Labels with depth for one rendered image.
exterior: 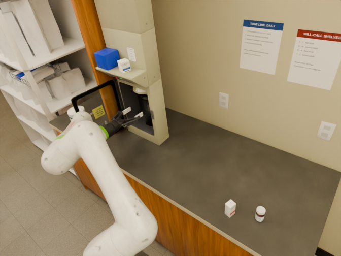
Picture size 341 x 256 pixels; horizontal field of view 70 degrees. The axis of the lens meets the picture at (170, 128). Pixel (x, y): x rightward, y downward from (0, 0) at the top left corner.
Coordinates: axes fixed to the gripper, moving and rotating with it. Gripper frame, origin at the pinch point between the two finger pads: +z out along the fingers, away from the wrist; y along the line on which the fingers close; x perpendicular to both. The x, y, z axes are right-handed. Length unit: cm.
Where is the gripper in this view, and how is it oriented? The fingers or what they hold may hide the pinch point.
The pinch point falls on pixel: (134, 112)
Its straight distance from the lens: 166.7
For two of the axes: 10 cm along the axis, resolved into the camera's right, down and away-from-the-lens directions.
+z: 6.4, -5.1, 5.8
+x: 0.9, 7.9, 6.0
